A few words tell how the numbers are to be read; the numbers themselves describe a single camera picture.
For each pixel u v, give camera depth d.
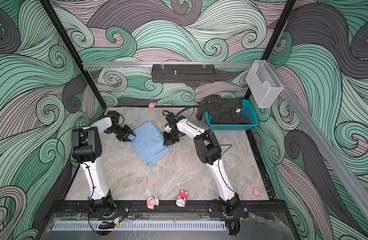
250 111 1.07
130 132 0.92
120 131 0.87
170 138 0.88
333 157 0.50
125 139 0.92
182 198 0.73
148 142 0.93
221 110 1.10
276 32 0.80
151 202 0.73
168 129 0.94
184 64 0.93
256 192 0.78
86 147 0.57
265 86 0.76
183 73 0.93
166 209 0.74
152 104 1.18
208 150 0.59
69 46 0.85
